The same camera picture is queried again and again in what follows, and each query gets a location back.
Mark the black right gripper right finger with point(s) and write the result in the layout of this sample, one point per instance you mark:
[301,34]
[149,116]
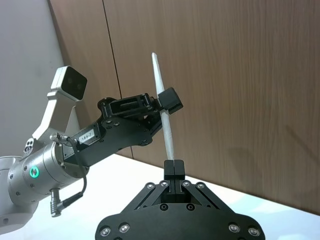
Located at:
[179,172]

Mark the white table cloth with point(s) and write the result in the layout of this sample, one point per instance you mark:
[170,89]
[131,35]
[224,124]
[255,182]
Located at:
[262,221]

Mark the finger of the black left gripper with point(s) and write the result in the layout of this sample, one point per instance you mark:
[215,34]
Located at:
[153,125]
[130,105]

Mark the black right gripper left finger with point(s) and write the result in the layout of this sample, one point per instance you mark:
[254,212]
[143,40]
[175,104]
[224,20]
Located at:
[169,172]

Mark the thin white tapered stick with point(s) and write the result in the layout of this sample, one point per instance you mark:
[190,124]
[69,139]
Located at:
[168,137]

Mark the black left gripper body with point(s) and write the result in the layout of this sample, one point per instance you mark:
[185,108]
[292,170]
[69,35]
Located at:
[117,135]

